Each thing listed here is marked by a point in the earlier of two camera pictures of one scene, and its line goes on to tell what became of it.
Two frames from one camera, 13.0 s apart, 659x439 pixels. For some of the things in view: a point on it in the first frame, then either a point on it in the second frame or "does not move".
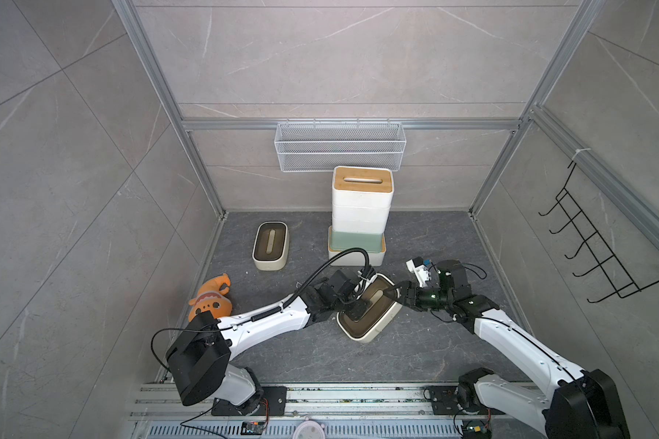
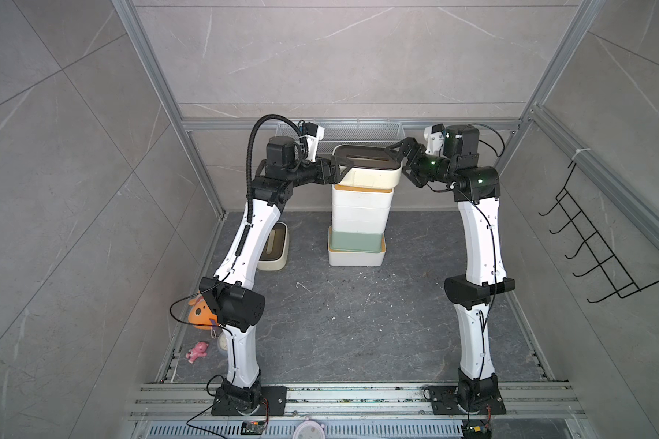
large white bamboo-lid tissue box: [356, 259] does not move
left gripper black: [357, 313] to [331, 172]
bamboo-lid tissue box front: [356, 219] to [342, 195]
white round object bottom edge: [308, 430] does not move
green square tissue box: [340, 241] does not move
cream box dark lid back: [271, 245] does not move
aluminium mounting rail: [160, 401] does not move
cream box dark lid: [382, 308] to [372, 165]
